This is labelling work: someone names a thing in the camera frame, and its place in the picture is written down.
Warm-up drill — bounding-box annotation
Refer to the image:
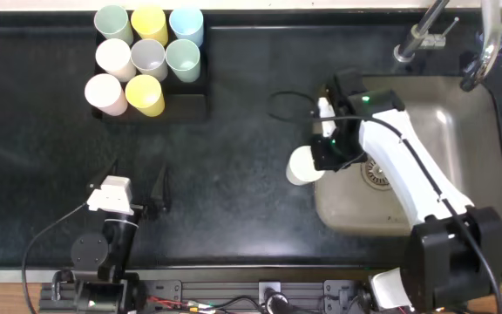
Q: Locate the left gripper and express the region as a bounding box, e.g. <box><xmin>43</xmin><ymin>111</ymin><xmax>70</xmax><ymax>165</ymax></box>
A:
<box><xmin>87</xmin><ymin>157</ymin><xmax>172</xmax><ymax>221</ymax></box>

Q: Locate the white cup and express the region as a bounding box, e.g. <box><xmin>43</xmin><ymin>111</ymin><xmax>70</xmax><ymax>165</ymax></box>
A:
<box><xmin>285</xmin><ymin>145</ymin><xmax>326</xmax><ymax>187</ymax></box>

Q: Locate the yellow cup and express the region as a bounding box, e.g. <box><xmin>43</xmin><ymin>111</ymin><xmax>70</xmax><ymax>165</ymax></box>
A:
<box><xmin>124</xmin><ymin>73</ymin><xmax>166</xmax><ymax>118</ymax></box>
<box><xmin>130</xmin><ymin>4</ymin><xmax>170</xmax><ymax>47</ymax></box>

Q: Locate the black tray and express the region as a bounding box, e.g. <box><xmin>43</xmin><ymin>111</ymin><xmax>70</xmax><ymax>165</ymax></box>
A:
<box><xmin>91</xmin><ymin>17</ymin><xmax>211</xmax><ymax>124</ymax></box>

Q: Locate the grey cup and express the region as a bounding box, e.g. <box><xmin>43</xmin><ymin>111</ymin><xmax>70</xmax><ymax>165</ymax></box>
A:
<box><xmin>130</xmin><ymin>38</ymin><xmax>169</xmax><ymax>83</ymax></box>

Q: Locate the green cup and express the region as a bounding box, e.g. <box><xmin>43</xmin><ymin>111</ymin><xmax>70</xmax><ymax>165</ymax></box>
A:
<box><xmin>165</xmin><ymin>38</ymin><xmax>202</xmax><ymax>84</ymax></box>
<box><xmin>93</xmin><ymin>3</ymin><xmax>135</xmax><ymax>46</ymax></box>

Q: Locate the blue cup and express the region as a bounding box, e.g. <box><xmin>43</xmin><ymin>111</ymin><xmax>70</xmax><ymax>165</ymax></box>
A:
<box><xmin>168</xmin><ymin>7</ymin><xmax>205</xmax><ymax>48</ymax></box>

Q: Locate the steel tap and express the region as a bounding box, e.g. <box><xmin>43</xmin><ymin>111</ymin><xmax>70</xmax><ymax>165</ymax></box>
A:
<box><xmin>391</xmin><ymin>0</ymin><xmax>502</xmax><ymax>92</ymax></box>

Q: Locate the steel sink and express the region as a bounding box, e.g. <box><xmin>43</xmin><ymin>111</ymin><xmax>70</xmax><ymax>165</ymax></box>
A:
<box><xmin>312</xmin><ymin>74</ymin><xmax>502</xmax><ymax>239</ymax></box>

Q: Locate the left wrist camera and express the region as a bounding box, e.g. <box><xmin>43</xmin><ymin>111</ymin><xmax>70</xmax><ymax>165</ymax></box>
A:
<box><xmin>85</xmin><ymin>174</ymin><xmax>133</xmax><ymax>216</ymax></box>

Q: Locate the mounting rail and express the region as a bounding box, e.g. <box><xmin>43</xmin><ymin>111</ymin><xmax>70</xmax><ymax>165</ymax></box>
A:
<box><xmin>39</xmin><ymin>278</ymin><xmax>377</xmax><ymax>314</ymax></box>

